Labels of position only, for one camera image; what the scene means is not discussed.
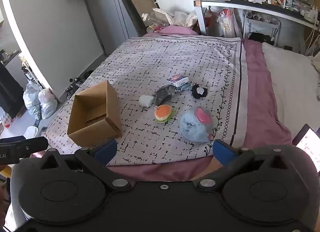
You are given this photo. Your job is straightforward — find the burger squishy toy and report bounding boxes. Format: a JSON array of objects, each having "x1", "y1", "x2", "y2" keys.
[{"x1": 154, "y1": 104, "x2": 174, "y2": 123}]

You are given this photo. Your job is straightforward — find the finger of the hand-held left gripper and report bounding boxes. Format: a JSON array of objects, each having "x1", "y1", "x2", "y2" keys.
[{"x1": 0, "y1": 135, "x2": 49, "y2": 165}]

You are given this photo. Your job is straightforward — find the white desk with black top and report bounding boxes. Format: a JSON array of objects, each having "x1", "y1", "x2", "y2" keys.
[{"x1": 194, "y1": 0, "x2": 320, "y2": 36}]

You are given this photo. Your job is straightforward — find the white metal rack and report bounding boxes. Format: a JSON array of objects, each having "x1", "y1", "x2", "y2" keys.
[{"x1": 242, "y1": 10, "x2": 282, "y2": 45}]

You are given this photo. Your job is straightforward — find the black scrunchie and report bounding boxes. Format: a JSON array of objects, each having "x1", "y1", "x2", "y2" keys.
[{"x1": 191, "y1": 84, "x2": 208, "y2": 100}]

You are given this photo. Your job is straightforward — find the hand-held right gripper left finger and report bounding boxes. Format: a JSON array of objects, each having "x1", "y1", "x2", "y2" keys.
[{"x1": 41, "y1": 139, "x2": 133, "y2": 192}]

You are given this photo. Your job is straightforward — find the white quilt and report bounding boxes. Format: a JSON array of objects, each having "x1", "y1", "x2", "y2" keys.
[{"x1": 261, "y1": 42, "x2": 320, "y2": 147}]

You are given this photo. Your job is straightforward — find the white plastic bag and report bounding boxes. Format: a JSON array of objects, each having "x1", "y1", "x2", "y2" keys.
[{"x1": 217, "y1": 8, "x2": 243, "y2": 39}]

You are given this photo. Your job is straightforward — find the flat cardboard sheet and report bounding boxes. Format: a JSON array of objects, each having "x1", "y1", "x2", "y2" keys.
[{"x1": 120, "y1": 0, "x2": 160, "y2": 37}]

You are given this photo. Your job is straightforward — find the white plastic bags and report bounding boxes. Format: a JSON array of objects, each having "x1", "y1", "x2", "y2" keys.
[{"x1": 23, "y1": 80, "x2": 58, "y2": 120}]

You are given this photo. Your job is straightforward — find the white black-patterned blanket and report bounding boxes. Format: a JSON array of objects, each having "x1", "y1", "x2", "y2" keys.
[{"x1": 44, "y1": 37, "x2": 248, "y2": 166}]

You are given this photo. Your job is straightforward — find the pink bed sheet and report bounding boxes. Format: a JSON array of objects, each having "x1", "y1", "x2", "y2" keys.
[{"x1": 107, "y1": 25, "x2": 293, "y2": 182}]

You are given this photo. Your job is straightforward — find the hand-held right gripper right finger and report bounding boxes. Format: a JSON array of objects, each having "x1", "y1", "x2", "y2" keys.
[{"x1": 196, "y1": 139, "x2": 292, "y2": 190}]

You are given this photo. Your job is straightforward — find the laptop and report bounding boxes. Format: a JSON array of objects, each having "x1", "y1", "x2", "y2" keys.
[{"x1": 292, "y1": 123, "x2": 320, "y2": 173}]

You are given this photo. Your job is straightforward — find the brown cardboard box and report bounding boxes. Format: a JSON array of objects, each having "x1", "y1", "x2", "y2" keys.
[{"x1": 67, "y1": 80, "x2": 123, "y2": 148}]

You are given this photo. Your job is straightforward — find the blue tissue pack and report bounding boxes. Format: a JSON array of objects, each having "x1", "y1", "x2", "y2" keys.
[{"x1": 167, "y1": 74, "x2": 189, "y2": 88}]

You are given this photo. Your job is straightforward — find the clear plastic bottle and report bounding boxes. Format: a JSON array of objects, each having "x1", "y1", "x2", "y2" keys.
[{"x1": 141, "y1": 13, "x2": 156, "y2": 23}]

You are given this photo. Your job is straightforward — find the blue fluffy plush toy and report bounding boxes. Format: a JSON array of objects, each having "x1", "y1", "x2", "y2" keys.
[{"x1": 180, "y1": 107, "x2": 214, "y2": 144}]

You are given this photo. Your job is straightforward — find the pile of clear plastic bags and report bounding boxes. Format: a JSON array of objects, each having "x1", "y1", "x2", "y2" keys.
[{"x1": 152, "y1": 8, "x2": 200, "y2": 28}]

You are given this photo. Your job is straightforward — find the blue grey cloth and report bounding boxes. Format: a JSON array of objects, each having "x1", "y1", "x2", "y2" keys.
[{"x1": 174, "y1": 83, "x2": 192, "y2": 93}]

